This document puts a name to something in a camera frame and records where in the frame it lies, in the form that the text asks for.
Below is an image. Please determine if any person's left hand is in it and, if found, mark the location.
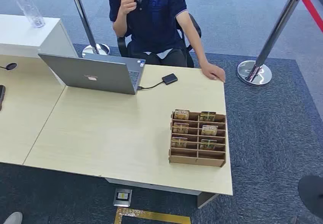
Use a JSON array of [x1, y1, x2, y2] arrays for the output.
[[201, 61, 226, 83]]

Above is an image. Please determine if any person's right hand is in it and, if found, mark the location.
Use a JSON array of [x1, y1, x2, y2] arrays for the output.
[[118, 0, 138, 16]]

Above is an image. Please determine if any gold hotel card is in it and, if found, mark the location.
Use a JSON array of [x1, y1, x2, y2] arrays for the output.
[[201, 125, 219, 137], [199, 139, 217, 151], [173, 122, 189, 135], [199, 111, 217, 123], [171, 137, 188, 149], [174, 109, 190, 121]]

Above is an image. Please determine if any person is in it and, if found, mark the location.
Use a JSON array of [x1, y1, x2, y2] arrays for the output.
[[106, 0, 226, 83]]

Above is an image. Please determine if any wooden card rack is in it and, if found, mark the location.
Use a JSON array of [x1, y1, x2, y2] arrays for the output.
[[168, 108, 227, 168]]

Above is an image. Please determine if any black office chair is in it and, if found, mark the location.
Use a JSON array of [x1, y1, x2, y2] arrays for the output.
[[116, 13, 202, 69]]

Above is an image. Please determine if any black external drive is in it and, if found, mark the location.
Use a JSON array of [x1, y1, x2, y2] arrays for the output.
[[162, 73, 178, 86]]

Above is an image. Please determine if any grey laptop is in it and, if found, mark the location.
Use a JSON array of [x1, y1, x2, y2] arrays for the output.
[[38, 52, 146, 95]]

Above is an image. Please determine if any dark grey carpet mat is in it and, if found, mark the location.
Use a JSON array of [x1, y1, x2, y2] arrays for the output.
[[0, 43, 323, 224]]

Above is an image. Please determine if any clear plastic water bottle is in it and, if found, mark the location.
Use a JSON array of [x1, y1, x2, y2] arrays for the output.
[[8, 0, 46, 29]]

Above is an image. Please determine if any white cabinet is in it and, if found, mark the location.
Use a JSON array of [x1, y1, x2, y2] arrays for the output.
[[0, 14, 78, 59]]

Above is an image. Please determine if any red barrier belt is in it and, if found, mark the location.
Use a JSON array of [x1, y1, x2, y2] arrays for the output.
[[300, 0, 323, 34]]

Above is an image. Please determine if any black oval desk device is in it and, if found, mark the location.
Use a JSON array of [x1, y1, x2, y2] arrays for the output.
[[0, 62, 18, 72]]

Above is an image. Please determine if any metal floor socket box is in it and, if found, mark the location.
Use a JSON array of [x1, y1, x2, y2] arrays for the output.
[[112, 188, 133, 208]]

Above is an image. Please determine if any black round base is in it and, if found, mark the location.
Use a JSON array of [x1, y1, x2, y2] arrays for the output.
[[297, 175, 323, 220]]

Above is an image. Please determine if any dark brown desk object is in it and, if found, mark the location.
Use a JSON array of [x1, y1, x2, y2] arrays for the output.
[[0, 84, 6, 112]]

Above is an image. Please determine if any grey shoe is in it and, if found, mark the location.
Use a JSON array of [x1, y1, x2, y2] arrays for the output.
[[2, 211, 23, 224]]

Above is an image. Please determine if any chrome stanchion post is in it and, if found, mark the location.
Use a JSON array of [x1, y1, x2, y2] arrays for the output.
[[67, 0, 111, 57], [236, 0, 309, 87]]

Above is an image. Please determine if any black drive cable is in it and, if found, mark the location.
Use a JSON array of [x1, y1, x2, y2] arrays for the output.
[[137, 80, 165, 91]]

